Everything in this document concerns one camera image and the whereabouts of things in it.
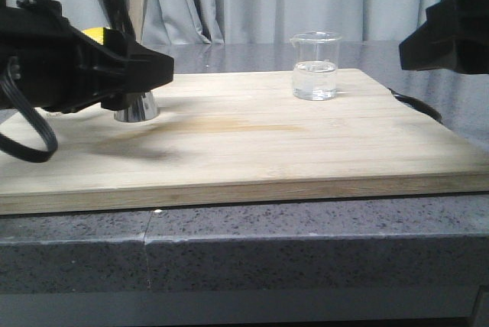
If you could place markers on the wooden cutting board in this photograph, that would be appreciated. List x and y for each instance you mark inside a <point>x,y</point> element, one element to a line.
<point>244,137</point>

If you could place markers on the yellow lemon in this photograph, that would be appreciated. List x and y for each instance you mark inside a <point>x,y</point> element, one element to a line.
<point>97,34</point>

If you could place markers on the clear glass beaker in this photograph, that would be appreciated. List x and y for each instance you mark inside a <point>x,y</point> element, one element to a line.
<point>315,70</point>

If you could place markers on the black board handle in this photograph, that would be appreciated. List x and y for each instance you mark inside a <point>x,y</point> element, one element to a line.
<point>417,105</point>

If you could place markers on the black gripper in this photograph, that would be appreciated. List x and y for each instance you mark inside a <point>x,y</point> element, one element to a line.
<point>453,37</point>
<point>62,69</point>

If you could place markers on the steel double jigger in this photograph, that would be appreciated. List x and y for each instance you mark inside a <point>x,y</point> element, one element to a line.
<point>128,16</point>

